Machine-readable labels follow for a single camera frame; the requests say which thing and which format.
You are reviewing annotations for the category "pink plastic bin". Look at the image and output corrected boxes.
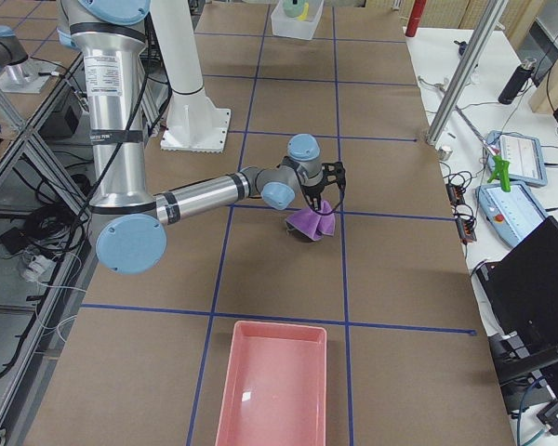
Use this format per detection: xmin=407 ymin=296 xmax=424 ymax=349
xmin=215 ymin=321 xmax=327 ymax=445

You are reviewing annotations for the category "mint green bowl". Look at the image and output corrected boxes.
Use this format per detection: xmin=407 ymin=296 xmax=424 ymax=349
xmin=282 ymin=0 xmax=307 ymax=19

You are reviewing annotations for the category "aluminium frame post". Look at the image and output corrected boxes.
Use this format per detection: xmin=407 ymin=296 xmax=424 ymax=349
xmin=426 ymin=0 xmax=508 ymax=146

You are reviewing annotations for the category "yellow plastic cup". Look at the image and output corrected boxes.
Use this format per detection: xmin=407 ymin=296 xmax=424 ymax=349
xmin=297 ymin=2 xmax=309 ymax=21

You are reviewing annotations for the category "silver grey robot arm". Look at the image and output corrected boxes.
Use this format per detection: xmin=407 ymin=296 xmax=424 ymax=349
xmin=58 ymin=1 xmax=331 ymax=274

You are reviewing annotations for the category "blue teach pendant tablet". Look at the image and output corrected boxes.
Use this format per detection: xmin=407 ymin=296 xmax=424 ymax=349
xmin=475 ymin=181 xmax=548 ymax=248

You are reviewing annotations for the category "purple cloth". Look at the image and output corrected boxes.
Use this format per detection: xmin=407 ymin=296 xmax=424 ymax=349
xmin=286 ymin=200 xmax=336 ymax=242

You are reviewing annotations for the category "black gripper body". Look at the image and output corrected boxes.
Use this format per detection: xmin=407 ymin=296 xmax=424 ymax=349
xmin=300 ymin=177 xmax=327 ymax=201

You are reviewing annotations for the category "black laptop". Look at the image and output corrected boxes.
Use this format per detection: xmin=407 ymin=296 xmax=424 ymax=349
xmin=476 ymin=216 xmax=558 ymax=348

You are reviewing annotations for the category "translucent white plastic bin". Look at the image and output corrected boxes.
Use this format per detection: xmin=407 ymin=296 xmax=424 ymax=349
xmin=271 ymin=0 xmax=324 ymax=40

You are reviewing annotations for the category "black bottle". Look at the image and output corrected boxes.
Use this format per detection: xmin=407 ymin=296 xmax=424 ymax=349
xmin=498 ymin=57 xmax=537 ymax=105

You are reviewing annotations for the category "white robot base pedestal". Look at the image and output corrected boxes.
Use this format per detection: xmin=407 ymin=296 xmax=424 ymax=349
xmin=151 ymin=1 xmax=232 ymax=153

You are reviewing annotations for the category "red cylinder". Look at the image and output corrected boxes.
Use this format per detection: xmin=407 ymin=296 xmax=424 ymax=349
xmin=405 ymin=0 xmax=427 ymax=37

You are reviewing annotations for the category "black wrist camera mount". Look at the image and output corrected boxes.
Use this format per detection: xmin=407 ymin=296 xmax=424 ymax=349
xmin=322 ymin=162 xmax=346 ymax=193

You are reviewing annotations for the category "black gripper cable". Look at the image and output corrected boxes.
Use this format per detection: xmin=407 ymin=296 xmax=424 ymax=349
xmin=289 ymin=157 xmax=348 ymax=216

